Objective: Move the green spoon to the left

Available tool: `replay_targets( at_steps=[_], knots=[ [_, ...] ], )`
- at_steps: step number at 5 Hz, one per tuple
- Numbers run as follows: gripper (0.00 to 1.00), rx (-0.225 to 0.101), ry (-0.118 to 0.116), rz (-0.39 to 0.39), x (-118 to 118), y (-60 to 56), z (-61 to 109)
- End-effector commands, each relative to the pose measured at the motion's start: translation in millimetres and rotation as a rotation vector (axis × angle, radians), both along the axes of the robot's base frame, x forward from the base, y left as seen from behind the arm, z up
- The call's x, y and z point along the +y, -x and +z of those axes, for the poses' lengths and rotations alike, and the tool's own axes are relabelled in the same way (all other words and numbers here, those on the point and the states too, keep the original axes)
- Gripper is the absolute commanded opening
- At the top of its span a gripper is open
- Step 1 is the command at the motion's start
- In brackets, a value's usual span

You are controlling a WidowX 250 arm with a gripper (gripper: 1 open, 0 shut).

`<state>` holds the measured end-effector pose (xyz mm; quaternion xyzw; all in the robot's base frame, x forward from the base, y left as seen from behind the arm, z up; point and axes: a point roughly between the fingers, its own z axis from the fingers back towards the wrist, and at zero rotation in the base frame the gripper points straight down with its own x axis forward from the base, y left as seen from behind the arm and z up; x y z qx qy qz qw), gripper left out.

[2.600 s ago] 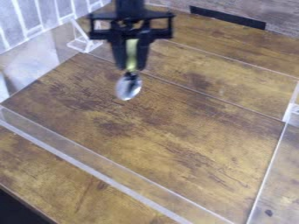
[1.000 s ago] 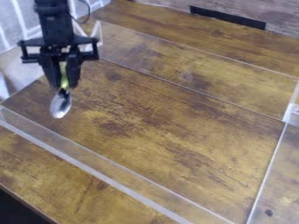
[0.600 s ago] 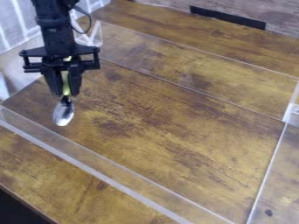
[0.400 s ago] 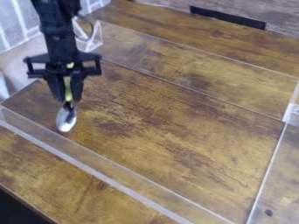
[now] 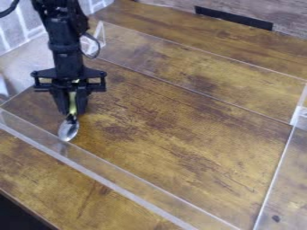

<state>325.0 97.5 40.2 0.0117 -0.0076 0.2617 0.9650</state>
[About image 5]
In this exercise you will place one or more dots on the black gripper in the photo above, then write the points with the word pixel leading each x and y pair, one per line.
pixel 71 76

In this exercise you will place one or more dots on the green handled metal spoon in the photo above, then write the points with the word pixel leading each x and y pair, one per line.
pixel 69 126

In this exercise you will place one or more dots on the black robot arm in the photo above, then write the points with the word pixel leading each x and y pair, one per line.
pixel 64 21

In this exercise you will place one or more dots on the clear acrylic front barrier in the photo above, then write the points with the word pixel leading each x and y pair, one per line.
pixel 175 209

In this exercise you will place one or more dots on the clear acrylic barrier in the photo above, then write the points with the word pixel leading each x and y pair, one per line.
pixel 175 209
pixel 284 207

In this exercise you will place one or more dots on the clear acrylic right barrier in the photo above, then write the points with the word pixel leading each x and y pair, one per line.
pixel 284 207

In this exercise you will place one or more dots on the clear acrylic triangular bracket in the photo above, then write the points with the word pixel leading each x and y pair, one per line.
pixel 93 39

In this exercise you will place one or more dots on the black strip on back wall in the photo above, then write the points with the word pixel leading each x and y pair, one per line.
pixel 234 18

